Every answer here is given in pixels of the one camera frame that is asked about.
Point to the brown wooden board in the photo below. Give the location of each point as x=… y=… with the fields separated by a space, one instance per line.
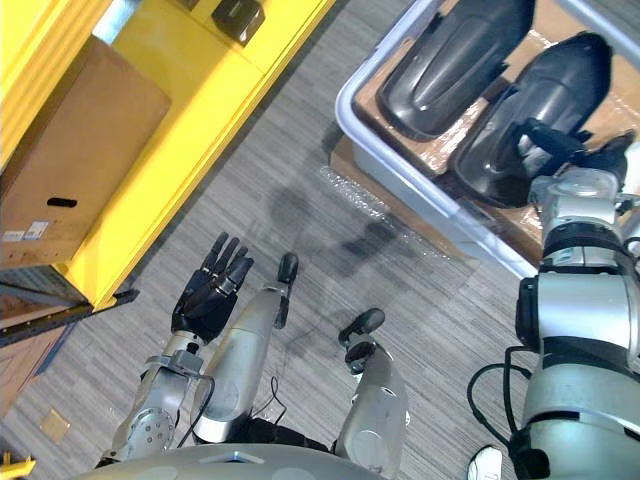
x=25 y=360

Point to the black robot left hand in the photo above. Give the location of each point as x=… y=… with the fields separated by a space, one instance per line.
x=205 y=300

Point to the grey plastic bin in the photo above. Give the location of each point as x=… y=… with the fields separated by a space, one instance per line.
x=361 y=145

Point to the large brown cardboard carton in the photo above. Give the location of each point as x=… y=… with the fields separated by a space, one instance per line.
x=80 y=150

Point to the dark robot foot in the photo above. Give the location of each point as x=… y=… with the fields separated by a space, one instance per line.
x=288 y=267
x=367 y=320

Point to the yellow metal bracket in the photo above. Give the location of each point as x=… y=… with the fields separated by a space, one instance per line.
x=15 y=467

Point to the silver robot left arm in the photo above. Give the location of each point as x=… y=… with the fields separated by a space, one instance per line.
x=160 y=395

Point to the silver robot right leg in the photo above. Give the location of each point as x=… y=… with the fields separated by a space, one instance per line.
x=375 y=415

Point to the white carton label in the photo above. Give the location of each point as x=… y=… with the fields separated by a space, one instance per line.
x=27 y=231

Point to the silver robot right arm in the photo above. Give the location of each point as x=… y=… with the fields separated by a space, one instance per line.
x=580 y=310

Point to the black steel shelf beam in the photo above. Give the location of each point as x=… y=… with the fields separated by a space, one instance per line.
x=65 y=315

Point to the yellow metal shelf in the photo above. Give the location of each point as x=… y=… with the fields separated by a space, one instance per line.
x=210 y=100

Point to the brass floor plate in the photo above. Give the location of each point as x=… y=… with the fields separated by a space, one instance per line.
x=55 y=425

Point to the black plastic housing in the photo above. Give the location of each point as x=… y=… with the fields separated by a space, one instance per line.
x=550 y=100
x=450 y=65

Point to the silver robot torso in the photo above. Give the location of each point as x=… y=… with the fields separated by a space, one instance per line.
x=210 y=465

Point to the white rounded object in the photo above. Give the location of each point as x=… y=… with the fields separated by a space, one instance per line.
x=485 y=465

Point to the clear bubble wrap sheet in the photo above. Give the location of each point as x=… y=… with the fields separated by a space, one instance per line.
x=360 y=196

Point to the dark robot right foot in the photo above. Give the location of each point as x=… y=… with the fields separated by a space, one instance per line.
x=367 y=320

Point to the small black plastic part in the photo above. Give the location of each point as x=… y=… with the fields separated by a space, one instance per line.
x=237 y=20

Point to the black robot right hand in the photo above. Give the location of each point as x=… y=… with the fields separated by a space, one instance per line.
x=607 y=157

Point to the dark robot left foot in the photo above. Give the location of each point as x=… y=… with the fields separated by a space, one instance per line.
x=288 y=267

